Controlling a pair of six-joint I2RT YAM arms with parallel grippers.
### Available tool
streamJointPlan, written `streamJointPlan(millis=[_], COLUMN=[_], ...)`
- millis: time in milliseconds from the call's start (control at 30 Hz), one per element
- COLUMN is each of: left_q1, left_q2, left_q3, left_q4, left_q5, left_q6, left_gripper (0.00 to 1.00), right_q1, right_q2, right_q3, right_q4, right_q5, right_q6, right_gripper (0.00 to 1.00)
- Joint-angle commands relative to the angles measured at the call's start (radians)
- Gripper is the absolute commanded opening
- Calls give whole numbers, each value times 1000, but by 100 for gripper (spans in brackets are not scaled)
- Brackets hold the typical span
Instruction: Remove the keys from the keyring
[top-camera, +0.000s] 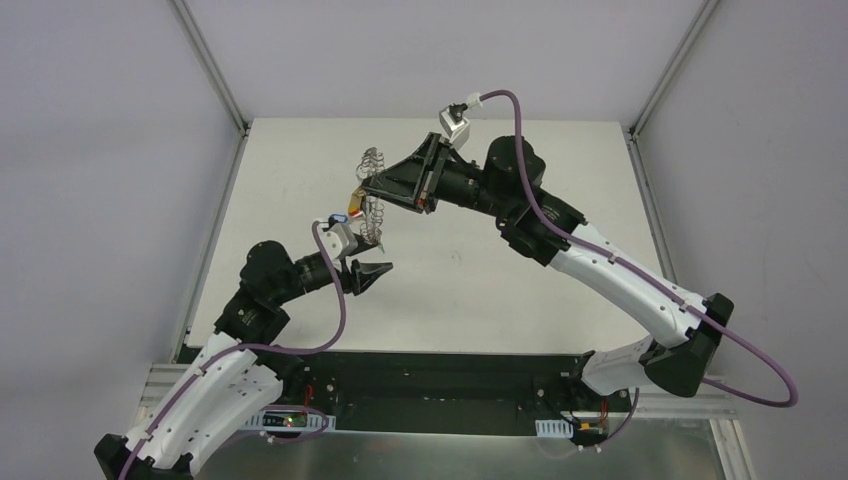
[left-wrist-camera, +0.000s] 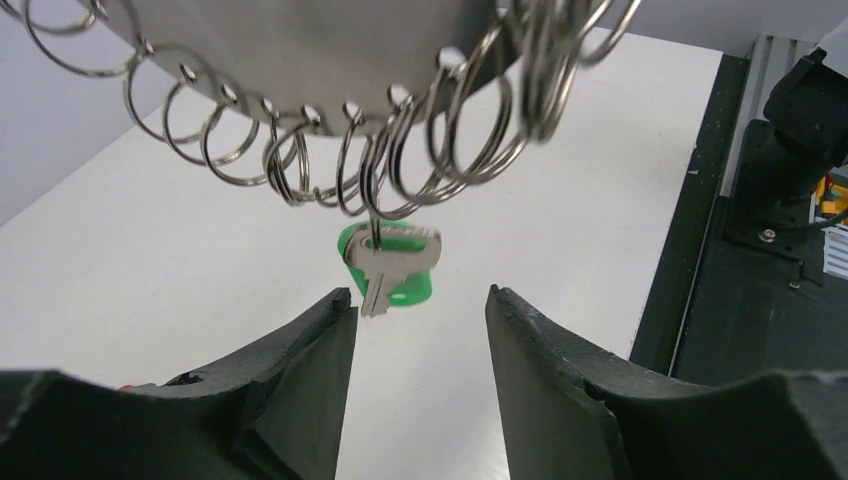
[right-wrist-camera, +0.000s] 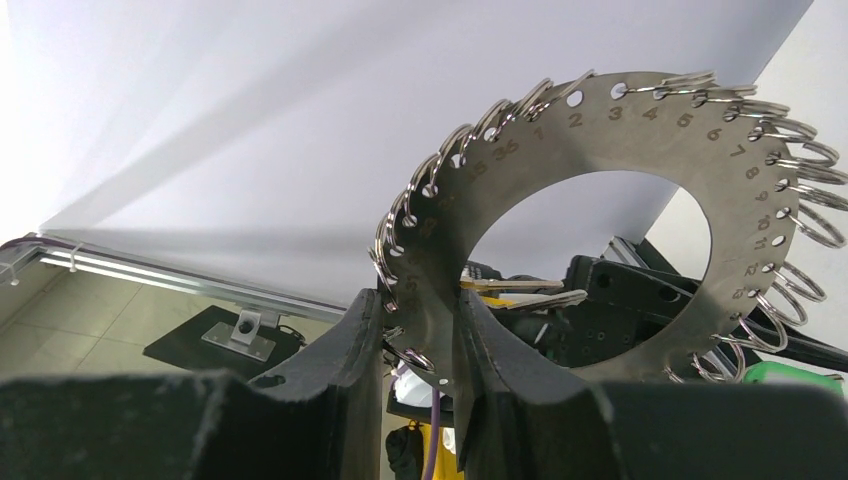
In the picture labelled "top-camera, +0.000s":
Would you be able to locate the large metal keyring with rings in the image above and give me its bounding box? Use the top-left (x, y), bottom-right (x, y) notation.
top-left (355, 147), bottom-right (385, 242)

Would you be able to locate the yellow tagged key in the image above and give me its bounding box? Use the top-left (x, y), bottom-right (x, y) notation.
top-left (347, 188), bottom-right (367, 215)

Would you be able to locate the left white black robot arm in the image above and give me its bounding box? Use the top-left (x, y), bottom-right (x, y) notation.
top-left (94, 222), bottom-right (393, 479)

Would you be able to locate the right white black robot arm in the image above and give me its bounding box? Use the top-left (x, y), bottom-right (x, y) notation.
top-left (362, 133), bottom-right (733, 410)

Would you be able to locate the left circuit board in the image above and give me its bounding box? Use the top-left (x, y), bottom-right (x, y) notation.
top-left (262, 410), bottom-right (309, 431)

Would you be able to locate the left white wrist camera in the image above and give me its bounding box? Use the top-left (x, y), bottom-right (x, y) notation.
top-left (320, 223), bottom-right (359, 261)

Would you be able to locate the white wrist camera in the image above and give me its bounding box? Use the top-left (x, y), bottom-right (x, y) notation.
top-left (320, 223), bottom-right (359, 261)
top-left (439, 103), bottom-right (470, 150)

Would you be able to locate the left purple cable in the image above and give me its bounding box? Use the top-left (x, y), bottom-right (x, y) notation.
top-left (119, 220), bottom-right (348, 480)

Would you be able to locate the purple cable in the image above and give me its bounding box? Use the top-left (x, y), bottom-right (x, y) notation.
top-left (119, 220), bottom-right (348, 480)
top-left (466, 89), bottom-right (800, 409)

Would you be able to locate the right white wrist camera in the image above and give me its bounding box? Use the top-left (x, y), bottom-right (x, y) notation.
top-left (439, 103), bottom-right (470, 150)

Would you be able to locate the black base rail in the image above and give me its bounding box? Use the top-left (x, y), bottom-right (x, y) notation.
top-left (260, 351), bottom-right (632, 436)

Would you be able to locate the left aluminium frame post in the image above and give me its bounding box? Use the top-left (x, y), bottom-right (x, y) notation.
top-left (168, 1), bottom-right (251, 363)

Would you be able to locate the aluminium frame post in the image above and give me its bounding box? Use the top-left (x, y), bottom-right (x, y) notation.
top-left (168, 1), bottom-right (251, 363)
top-left (625, 0), bottom-right (722, 233)

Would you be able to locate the right aluminium frame post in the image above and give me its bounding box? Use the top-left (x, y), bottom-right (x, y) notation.
top-left (625, 0), bottom-right (722, 233)

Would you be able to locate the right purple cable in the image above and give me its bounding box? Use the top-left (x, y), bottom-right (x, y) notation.
top-left (466, 89), bottom-right (800, 409)

